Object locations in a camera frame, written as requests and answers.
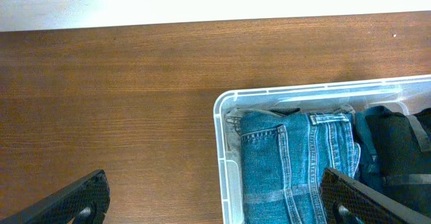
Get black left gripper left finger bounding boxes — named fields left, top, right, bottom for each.
left=1, top=170, right=110, bottom=223

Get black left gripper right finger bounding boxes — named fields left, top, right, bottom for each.
left=320, top=167, right=430, bottom=223

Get blue garment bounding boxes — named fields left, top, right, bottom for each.
left=354, top=106, right=390, bottom=193

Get dark blue jeans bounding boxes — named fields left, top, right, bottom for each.
left=240, top=112, right=361, bottom=223

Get black garment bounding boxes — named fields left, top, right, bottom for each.
left=365, top=106, right=430, bottom=217

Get light blue jeans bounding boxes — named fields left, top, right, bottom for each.
left=224, top=104, right=356, bottom=152

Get clear plastic storage bin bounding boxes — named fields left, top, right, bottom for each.
left=213, top=75, right=430, bottom=224

